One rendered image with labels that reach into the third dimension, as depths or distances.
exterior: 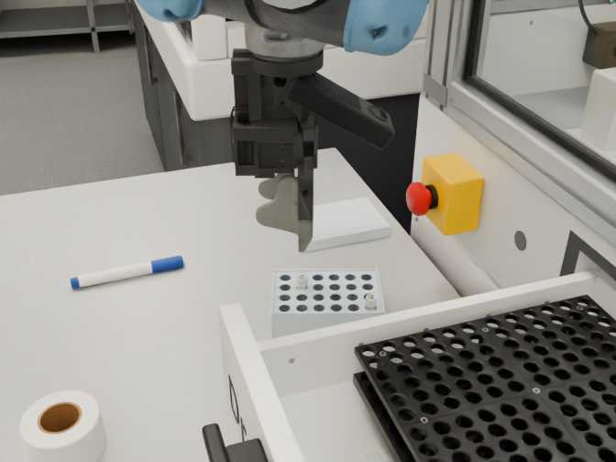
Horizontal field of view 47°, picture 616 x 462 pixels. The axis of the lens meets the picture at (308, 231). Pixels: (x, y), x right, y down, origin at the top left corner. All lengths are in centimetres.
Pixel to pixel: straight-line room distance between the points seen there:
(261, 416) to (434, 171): 43
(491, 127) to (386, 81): 52
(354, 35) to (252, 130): 24
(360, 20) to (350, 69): 81
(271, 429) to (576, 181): 37
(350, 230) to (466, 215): 19
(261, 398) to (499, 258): 41
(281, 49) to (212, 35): 54
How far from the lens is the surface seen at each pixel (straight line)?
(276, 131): 68
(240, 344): 54
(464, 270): 90
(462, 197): 81
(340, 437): 60
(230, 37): 118
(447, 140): 89
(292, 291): 81
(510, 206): 79
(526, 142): 74
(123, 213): 105
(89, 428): 68
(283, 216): 72
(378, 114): 71
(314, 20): 47
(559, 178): 71
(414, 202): 82
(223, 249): 95
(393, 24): 47
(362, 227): 96
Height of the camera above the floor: 128
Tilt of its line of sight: 32 degrees down
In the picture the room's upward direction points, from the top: straight up
